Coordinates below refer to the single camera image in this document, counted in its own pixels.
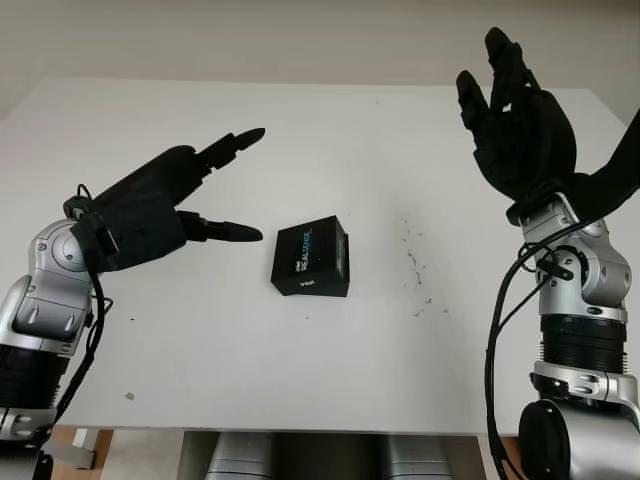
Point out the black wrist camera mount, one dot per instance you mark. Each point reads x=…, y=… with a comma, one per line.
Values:
x=615, y=180
x=145, y=235

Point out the black robot waist column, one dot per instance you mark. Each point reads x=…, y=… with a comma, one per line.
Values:
x=330, y=457

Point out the silver left robot thigh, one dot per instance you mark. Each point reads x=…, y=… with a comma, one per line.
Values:
x=240, y=460

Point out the black camera box base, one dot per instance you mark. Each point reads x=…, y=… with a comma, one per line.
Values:
x=344, y=255

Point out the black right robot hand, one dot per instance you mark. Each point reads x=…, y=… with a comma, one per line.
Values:
x=530, y=140

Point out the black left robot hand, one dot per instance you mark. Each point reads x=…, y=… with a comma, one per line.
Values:
x=155, y=175

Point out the black RealSense box lid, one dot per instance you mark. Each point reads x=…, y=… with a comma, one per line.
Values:
x=305, y=250

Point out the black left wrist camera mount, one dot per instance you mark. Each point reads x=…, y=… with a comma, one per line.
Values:
x=145, y=235

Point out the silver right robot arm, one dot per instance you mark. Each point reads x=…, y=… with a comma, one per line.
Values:
x=585, y=300

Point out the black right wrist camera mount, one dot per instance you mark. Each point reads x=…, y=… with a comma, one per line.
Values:
x=615, y=180

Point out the white table leg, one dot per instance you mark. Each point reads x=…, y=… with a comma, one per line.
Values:
x=467, y=460
x=196, y=457

